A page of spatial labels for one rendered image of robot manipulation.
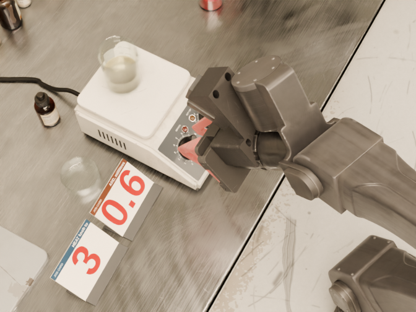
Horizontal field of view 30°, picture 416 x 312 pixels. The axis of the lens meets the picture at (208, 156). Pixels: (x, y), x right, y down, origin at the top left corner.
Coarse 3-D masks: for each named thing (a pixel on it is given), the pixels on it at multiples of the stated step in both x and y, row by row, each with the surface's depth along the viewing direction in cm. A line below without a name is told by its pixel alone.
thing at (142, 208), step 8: (144, 176) 108; (152, 184) 109; (144, 192) 108; (152, 192) 109; (160, 192) 109; (144, 200) 108; (152, 200) 108; (136, 208) 107; (144, 208) 107; (96, 216) 104; (136, 216) 107; (144, 216) 107; (128, 224) 106; (136, 224) 106; (120, 232) 106; (128, 232) 106; (136, 232) 106
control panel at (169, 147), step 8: (184, 112) 107; (192, 112) 108; (176, 120) 107; (184, 120) 107; (176, 128) 106; (192, 128) 107; (168, 136) 106; (176, 136) 106; (184, 136) 107; (200, 136) 108; (160, 144) 105; (168, 144) 105; (176, 144) 106; (168, 152) 105; (176, 152) 106; (176, 160) 106; (184, 160) 106; (184, 168) 106; (192, 168) 106; (200, 168) 107; (192, 176) 106; (200, 176) 107
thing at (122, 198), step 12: (132, 168) 108; (120, 180) 106; (132, 180) 107; (144, 180) 108; (120, 192) 106; (132, 192) 107; (108, 204) 105; (120, 204) 106; (132, 204) 107; (108, 216) 105; (120, 216) 106; (120, 228) 106
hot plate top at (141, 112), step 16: (144, 64) 108; (160, 64) 108; (96, 80) 107; (144, 80) 107; (160, 80) 107; (176, 80) 107; (80, 96) 106; (96, 96) 106; (112, 96) 106; (128, 96) 106; (144, 96) 106; (160, 96) 106; (176, 96) 106; (96, 112) 105; (112, 112) 105; (128, 112) 105; (144, 112) 105; (160, 112) 105; (128, 128) 104; (144, 128) 104
